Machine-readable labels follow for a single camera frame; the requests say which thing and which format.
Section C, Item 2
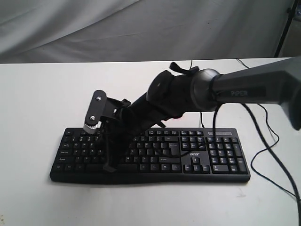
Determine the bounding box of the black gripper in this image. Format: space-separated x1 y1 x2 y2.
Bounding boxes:
103 94 169 172

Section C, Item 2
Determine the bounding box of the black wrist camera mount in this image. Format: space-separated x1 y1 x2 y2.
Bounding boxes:
83 90 131 135

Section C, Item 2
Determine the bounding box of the black tripod stand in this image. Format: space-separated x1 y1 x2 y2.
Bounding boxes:
274 0 299 58

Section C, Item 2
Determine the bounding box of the black acer keyboard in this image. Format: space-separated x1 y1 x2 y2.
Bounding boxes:
50 128 251 185

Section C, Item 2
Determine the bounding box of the white backdrop cloth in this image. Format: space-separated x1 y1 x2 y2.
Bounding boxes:
0 0 293 63

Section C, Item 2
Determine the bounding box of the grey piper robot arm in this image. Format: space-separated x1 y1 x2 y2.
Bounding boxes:
105 57 301 172

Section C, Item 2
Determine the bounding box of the thin black table cable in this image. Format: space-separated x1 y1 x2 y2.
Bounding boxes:
236 58 301 198

